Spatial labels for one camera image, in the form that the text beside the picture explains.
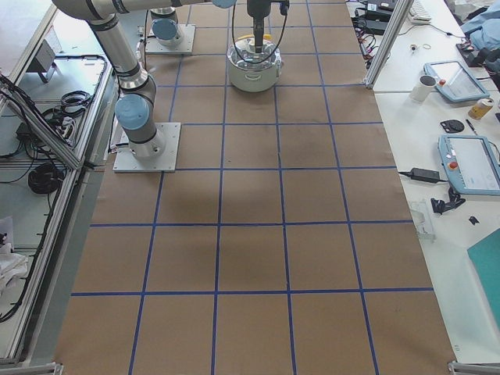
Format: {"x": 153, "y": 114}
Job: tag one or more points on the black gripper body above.
{"x": 257, "y": 9}

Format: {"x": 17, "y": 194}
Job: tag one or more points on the glass pot lid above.
{"x": 242, "y": 54}

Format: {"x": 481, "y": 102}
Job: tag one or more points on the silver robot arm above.
{"x": 135, "y": 109}
{"x": 165, "y": 26}

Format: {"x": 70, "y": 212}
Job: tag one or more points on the pale green electric pot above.
{"x": 254, "y": 80}

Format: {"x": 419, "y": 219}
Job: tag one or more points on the white mug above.
{"x": 424, "y": 86}

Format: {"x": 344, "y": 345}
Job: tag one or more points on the far teach pendant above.
{"x": 460, "y": 84}

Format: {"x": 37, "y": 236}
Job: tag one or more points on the teach pendant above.
{"x": 460, "y": 84}
{"x": 470, "y": 164}

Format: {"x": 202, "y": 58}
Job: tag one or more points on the black power adapter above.
{"x": 430, "y": 176}

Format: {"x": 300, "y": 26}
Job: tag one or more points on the near teach pendant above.
{"x": 470, "y": 164}

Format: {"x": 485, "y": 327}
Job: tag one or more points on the teal board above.
{"x": 484, "y": 256}

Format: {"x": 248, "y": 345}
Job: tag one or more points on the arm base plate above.
{"x": 159, "y": 154}
{"x": 184, "y": 48}

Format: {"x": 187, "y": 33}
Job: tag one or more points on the aluminium frame post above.
{"x": 394, "y": 26}

